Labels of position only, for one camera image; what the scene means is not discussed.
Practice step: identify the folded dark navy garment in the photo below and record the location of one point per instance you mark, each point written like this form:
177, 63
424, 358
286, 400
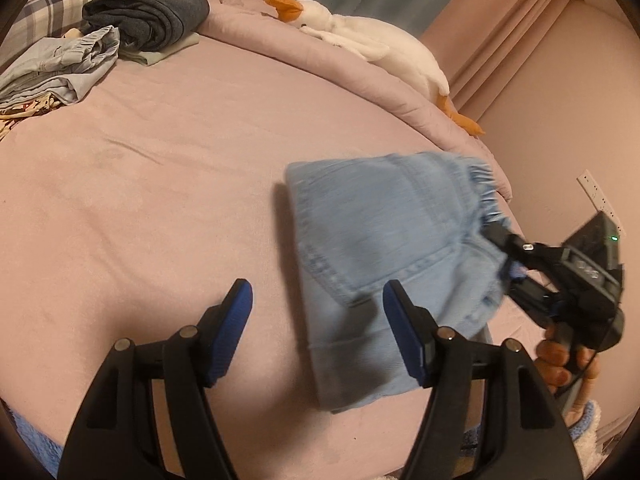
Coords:
145, 25

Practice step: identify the pink bed sheet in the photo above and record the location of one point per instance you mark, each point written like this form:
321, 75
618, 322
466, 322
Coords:
131, 212

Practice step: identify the person's right hand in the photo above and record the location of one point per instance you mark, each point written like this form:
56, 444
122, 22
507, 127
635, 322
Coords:
551, 360

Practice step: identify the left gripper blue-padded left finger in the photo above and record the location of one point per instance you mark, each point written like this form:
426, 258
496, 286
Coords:
114, 434

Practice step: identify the light blue denim pants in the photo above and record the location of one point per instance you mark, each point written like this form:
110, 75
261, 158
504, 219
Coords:
360, 223

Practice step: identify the folded pale green garment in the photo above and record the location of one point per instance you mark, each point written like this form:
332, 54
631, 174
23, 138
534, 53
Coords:
149, 58

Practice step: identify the pink quilted comforter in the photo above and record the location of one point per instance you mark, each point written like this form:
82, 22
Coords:
245, 24

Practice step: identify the folded grey-blue pants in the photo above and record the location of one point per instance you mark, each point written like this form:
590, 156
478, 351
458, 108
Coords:
66, 67

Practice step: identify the white goose plush toy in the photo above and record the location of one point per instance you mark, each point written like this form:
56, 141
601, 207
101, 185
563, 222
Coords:
381, 44

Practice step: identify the white wall power strip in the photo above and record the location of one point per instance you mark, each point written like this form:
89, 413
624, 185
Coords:
597, 197

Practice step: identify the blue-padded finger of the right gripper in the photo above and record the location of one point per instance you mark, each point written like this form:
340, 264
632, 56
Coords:
513, 272
511, 244

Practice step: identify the pink curtain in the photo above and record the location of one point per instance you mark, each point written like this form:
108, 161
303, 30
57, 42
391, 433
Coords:
481, 45

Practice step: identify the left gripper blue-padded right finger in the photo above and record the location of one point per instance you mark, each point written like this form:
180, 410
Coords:
522, 431

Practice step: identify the yellow patterned folded garment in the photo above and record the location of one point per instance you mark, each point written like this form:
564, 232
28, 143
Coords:
15, 114

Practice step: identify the plaid pillow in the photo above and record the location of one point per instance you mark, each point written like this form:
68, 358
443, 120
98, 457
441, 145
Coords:
39, 19

